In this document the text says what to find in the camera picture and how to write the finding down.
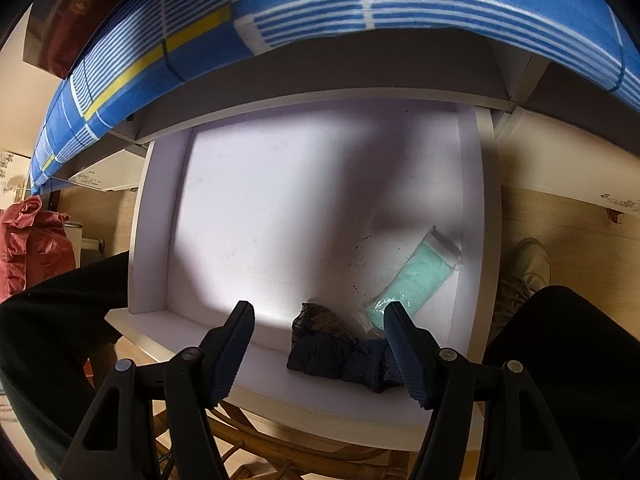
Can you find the white bed frame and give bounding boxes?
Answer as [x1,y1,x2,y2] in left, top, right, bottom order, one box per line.
[107,35,536,146]

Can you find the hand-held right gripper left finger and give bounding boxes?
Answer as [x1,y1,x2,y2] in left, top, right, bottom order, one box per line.
[57,300,256,480]

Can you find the rattan chair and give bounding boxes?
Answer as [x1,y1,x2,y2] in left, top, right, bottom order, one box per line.
[150,400,436,480]

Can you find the person's right white shoe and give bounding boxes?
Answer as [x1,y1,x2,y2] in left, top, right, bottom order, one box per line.
[492,237,553,331]

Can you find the navy lace underwear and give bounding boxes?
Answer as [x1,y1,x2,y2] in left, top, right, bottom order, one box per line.
[286,301,406,393]

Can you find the person's left leg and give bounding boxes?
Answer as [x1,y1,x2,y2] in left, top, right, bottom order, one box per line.
[0,250,133,471]

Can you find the person's leg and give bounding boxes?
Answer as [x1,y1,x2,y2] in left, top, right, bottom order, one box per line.
[480,285,640,480]
[0,250,133,471]

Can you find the red cloth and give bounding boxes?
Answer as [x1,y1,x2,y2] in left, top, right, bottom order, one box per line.
[0,195,77,301]

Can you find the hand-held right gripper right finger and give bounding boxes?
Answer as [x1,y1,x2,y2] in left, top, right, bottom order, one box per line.
[382,300,581,480]

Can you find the teal cloth in clear packet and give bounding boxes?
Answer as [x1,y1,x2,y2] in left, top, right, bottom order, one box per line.
[359,226,463,333]

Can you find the white floral drawer front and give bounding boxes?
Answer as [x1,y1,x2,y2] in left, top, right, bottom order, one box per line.
[67,150,151,192]
[492,105,640,226]

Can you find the dark red box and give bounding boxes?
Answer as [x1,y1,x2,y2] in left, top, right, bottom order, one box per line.
[22,0,131,78]

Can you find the person's right leg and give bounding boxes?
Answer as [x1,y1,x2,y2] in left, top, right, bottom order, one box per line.
[480,285,640,480]

